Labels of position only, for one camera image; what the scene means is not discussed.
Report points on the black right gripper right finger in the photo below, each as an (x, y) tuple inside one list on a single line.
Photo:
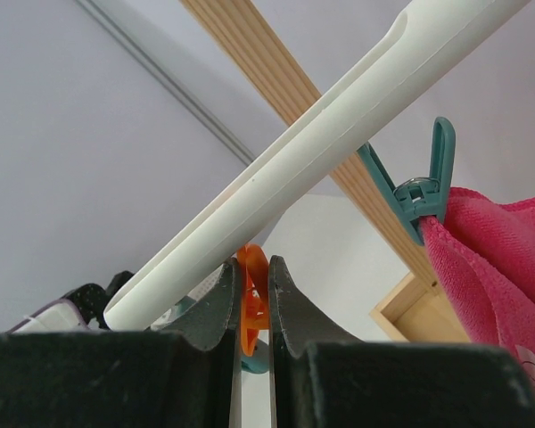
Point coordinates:
[(323, 376)]

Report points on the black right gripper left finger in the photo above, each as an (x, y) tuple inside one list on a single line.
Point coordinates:
[(187, 375)]

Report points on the orange clothes clip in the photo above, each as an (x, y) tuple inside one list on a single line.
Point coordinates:
[(254, 318)]

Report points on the teal clothes clip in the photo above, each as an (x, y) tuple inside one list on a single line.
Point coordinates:
[(419, 197)]

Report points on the magenta pink cloth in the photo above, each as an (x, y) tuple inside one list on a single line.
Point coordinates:
[(484, 256)]

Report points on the white plastic clip hanger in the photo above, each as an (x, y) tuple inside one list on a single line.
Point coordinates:
[(426, 40)]

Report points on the wooden drying rack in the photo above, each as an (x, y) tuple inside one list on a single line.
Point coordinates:
[(416, 310)]

